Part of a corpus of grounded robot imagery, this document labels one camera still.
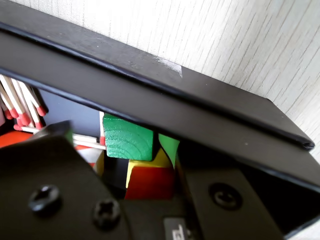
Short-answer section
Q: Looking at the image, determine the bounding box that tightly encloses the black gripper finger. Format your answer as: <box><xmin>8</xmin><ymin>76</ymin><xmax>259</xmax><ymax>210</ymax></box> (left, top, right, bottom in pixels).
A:
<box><xmin>0</xmin><ymin>119</ymin><xmax>133</xmax><ymax>240</ymax></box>
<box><xmin>157</xmin><ymin>133</ymin><xmax>286</xmax><ymax>240</ymax></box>

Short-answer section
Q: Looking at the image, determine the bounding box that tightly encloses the yellow wooden cube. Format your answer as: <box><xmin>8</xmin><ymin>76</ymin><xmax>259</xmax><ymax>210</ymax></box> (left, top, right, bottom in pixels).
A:
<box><xmin>95</xmin><ymin>147</ymin><xmax>174</xmax><ymax>189</ymax></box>

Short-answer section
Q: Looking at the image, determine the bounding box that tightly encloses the red wooden cube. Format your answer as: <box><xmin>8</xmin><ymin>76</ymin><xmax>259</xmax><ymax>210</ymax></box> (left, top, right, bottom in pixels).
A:
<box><xmin>124</xmin><ymin>165</ymin><xmax>176</xmax><ymax>201</ymax></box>

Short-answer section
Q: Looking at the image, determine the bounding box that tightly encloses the green wooden cube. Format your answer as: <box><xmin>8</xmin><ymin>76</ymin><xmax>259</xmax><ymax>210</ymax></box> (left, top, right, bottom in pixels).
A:
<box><xmin>102</xmin><ymin>113</ymin><xmax>154</xmax><ymax>161</ymax></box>

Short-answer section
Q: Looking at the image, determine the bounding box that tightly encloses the black cardboard box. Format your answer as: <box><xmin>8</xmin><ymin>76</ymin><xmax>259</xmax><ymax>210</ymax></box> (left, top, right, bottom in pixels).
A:
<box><xmin>0</xmin><ymin>27</ymin><xmax>320</xmax><ymax>240</ymax></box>

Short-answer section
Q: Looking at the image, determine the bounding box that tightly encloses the wooden match with red head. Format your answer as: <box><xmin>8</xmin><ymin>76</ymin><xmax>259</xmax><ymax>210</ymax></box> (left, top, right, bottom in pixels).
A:
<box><xmin>23</xmin><ymin>84</ymin><xmax>48</xmax><ymax>117</ymax></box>
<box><xmin>0</xmin><ymin>74</ymin><xmax>31</xmax><ymax>126</ymax></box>
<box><xmin>98</xmin><ymin>111</ymin><xmax>106</xmax><ymax>146</ymax></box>
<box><xmin>14</xmin><ymin>81</ymin><xmax>45</xmax><ymax>130</ymax></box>
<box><xmin>12</xmin><ymin>123</ymin><xmax>42</xmax><ymax>135</ymax></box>
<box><xmin>72</xmin><ymin>140</ymin><xmax>108</xmax><ymax>151</ymax></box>
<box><xmin>0</xmin><ymin>83</ymin><xmax>20</xmax><ymax>119</ymax></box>
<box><xmin>71</xmin><ymin>133</ymin><xmax>101</xmax><ymax>146</ymax></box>

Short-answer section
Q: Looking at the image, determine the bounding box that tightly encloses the red and white matchbox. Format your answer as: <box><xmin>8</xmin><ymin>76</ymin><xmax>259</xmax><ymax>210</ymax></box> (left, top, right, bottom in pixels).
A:
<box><xmin>0</xmin><ymin>130</ymin><xmax>107</xmax><ymax>169</ymax></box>

